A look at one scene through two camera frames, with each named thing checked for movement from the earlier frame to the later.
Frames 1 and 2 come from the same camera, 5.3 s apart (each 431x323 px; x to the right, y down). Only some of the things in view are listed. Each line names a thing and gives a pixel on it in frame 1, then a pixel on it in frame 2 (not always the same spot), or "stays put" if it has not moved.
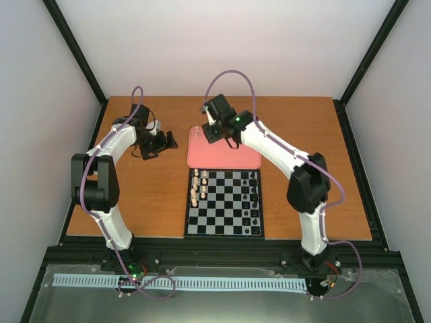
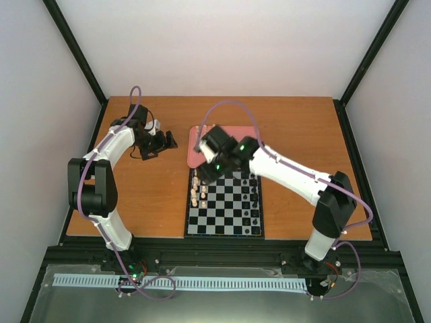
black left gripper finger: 171,141 stays put
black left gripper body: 149,144 stays put
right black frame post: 339,104 stays put
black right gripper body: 211,137 → 206,173
